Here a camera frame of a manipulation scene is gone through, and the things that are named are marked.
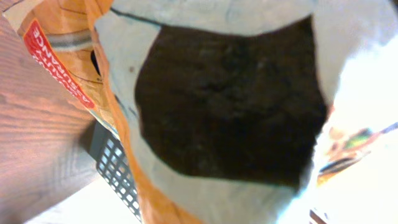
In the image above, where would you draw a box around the yellow snack bag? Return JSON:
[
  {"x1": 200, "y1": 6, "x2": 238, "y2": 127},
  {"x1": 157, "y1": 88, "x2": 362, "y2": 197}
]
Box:
[{"x1": 4, "y1": 0, "x2": 397, "y2": 223}]

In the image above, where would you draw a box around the dark grey plastic basket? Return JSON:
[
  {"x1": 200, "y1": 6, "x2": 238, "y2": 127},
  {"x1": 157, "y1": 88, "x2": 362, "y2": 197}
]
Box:
[{"x1": 88, "y1": 121, "x2": 144, "y2": 223}]

